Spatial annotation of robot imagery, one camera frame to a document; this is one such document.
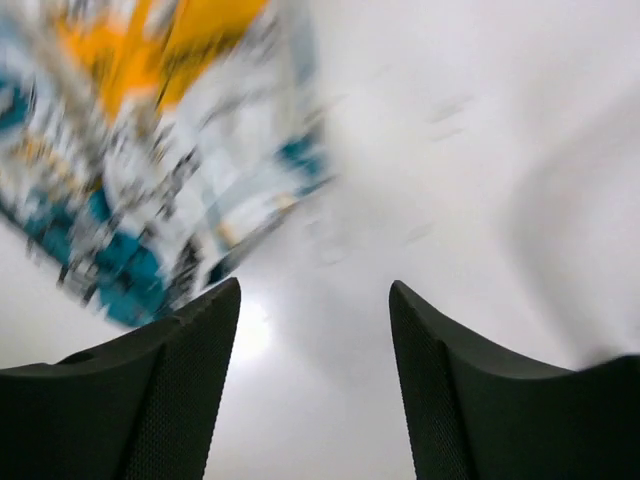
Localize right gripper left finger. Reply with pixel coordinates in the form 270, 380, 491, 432
1, 278, 241, 479

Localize printed white shorts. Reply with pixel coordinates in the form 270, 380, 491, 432
1, 1, 332, 328

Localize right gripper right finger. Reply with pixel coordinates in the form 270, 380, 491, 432
389, 281, 639, 479

